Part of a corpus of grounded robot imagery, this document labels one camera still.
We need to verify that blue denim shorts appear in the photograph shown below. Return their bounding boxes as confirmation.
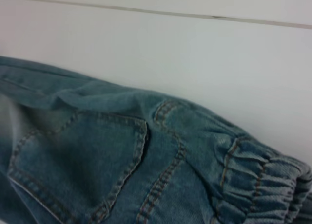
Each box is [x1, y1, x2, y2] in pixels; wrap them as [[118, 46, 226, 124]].
[[0, 55, 312, 224]]

